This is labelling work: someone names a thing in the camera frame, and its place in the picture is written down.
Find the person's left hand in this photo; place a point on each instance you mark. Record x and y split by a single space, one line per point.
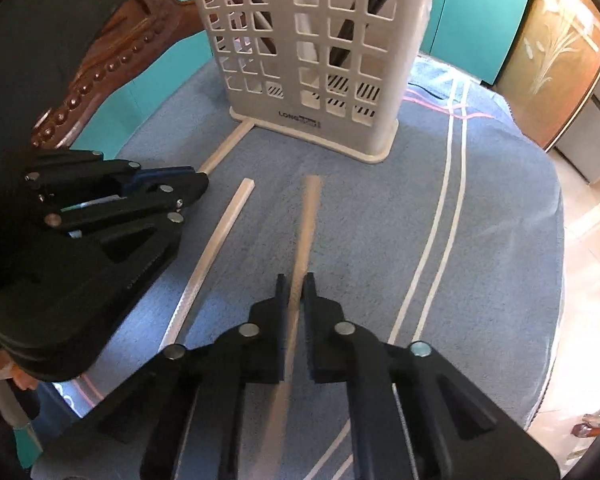
2 360

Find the carved wooden chair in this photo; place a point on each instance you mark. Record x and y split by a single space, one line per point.
110 60

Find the blue striped towel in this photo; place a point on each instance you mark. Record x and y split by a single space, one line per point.
380 240

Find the etched glass sliding door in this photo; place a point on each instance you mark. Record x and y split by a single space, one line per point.
565 60

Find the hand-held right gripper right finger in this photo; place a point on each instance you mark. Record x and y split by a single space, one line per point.
311 320

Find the grey plastic utensil basket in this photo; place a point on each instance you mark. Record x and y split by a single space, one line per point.
310 85

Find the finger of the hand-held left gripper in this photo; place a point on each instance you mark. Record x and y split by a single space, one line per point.
150 205
150 177

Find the grey refrigerator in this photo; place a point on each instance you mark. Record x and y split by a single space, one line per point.
596 132

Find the teal base cabinets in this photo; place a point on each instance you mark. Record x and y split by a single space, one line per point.
480 20

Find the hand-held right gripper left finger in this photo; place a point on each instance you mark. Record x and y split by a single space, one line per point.
280 320

